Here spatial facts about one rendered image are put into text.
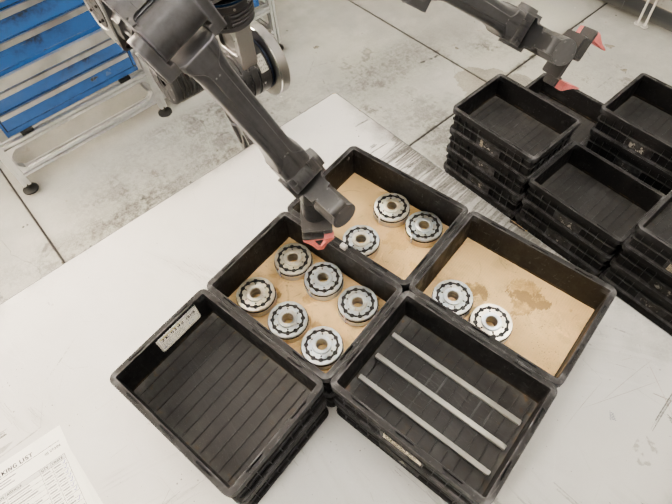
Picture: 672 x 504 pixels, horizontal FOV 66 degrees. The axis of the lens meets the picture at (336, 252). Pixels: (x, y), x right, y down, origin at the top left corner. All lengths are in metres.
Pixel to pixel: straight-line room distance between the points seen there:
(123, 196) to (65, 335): 1.35
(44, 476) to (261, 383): 0.59
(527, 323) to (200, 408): 0.82
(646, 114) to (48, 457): 2.42
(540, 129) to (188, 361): 1.65
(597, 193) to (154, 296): 1.70
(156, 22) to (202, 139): 2.35
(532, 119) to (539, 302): 1.11
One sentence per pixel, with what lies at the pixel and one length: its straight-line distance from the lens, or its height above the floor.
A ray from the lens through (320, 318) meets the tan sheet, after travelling 1.34.
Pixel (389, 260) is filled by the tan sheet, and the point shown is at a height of 0.83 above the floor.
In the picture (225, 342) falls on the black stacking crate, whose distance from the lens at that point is 1.36.
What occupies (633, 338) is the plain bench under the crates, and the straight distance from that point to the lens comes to 1.62.
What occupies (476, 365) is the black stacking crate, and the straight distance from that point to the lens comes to 1.32.
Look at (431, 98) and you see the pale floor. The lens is 3.13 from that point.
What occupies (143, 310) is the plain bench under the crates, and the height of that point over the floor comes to 0.70.
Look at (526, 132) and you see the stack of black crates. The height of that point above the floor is 0.49.
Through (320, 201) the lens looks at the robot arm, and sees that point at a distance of 0.98.
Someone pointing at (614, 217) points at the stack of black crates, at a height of 0.38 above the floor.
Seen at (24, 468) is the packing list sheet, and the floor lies 0.70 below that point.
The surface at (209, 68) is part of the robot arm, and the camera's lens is 0.75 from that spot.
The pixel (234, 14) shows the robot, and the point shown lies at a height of 1.33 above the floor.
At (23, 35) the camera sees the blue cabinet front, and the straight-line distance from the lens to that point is 2.80.
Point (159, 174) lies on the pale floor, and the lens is 2.94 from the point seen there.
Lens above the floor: 2.04
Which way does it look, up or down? 57 degrees down
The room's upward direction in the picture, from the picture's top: 6 degrees counter-clockwise
